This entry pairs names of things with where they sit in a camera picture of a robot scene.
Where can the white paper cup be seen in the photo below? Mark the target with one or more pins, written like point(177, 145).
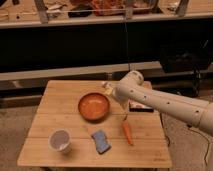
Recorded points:
point(60, 141)

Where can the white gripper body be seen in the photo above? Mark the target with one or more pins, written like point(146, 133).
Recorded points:
point(119, 96)

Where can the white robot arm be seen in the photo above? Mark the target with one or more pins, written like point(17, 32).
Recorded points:
point(194, 112)

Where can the orange ceramic bowl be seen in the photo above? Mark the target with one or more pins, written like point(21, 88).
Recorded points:
point(93, 106)

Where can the small dark flat box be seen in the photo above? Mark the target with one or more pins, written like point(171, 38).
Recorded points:
point(138, 107)

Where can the blue sponge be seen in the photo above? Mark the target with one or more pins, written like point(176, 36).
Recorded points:
point(101, 142)

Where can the wooden folding table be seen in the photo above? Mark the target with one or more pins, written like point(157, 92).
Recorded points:
point(122, 140)

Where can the long metal shelf rail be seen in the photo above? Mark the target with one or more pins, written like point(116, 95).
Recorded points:
point(34, 74)

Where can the orange clutter on shelf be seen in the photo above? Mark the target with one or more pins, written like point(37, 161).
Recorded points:
point(107, 7)

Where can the orange carrot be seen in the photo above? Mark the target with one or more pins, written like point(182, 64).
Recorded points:
point(127, 131)

